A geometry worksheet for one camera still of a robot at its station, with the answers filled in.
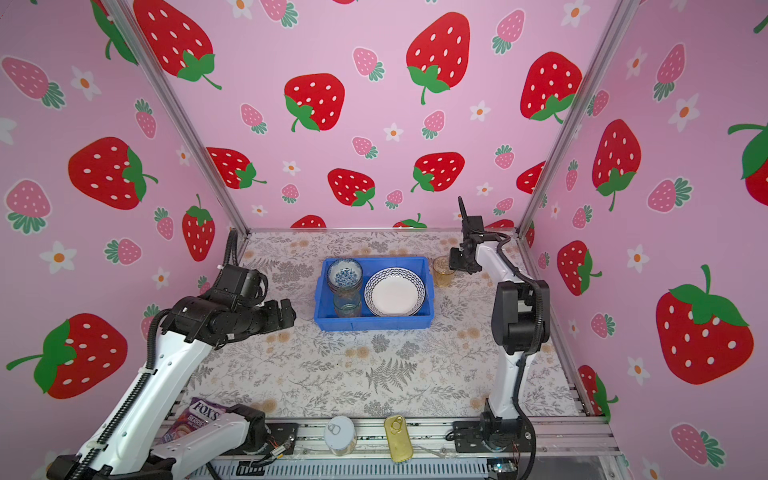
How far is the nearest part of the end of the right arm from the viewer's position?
2.41 feet

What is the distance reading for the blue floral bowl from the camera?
0.98 meters

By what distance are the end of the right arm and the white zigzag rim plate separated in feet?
0.51

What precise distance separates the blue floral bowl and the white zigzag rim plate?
4cm

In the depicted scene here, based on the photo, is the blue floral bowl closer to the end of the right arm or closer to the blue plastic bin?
the blue plastic bin

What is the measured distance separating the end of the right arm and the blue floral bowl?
1.02 ft

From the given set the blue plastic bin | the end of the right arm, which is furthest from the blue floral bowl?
the end of the right arm
